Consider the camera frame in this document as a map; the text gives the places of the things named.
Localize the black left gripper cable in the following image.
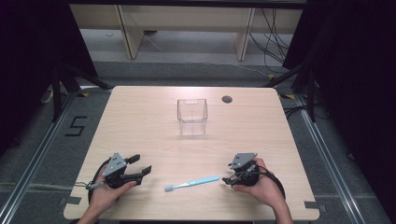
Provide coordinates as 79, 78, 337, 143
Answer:
87, 158, 112, 204

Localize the grey plug with cable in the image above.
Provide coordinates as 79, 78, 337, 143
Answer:
74, 181, 106, 191

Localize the person's left hand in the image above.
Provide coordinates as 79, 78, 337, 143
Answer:
89, 164, 138, 216

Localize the white floor cable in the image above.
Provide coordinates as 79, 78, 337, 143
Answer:
39, 87, 55, 105

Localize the clear plastic square container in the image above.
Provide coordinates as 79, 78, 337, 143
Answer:
177, 98, 209, 137

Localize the aluminium floor rail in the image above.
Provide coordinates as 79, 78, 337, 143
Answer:
0, 91, 79, 224
294, 93, 368, 224

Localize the light wooden desk frame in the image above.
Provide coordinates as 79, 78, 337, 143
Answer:
68, 3, 304, 63

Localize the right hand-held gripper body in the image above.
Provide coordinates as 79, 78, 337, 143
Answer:
228, 151, 262, 188

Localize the black curtain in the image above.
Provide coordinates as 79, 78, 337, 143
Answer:
282, 0, 396, 223
0, 0, 99, 157

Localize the light blue toothbrush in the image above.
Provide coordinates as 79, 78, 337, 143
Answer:
163, 175, 220, 193

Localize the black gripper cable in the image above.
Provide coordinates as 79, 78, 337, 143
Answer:
87, 158, 112, 204
257, 165, 287, 201

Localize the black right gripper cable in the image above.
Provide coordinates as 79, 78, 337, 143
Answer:
257, 165, 287, 201

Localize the person's right hand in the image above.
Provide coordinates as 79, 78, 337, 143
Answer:
232, 157, 286, 209

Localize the black metal stand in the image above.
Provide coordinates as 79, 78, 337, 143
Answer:
50, 61, 113, 123
262, 61, 318, 123

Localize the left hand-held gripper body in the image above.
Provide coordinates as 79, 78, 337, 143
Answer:
102, 151, 144, 189

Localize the black floor cable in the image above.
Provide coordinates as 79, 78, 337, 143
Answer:
282, 105, 332, 121

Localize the bundle of black cables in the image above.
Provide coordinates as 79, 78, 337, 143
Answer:
247, 7, 294, 75

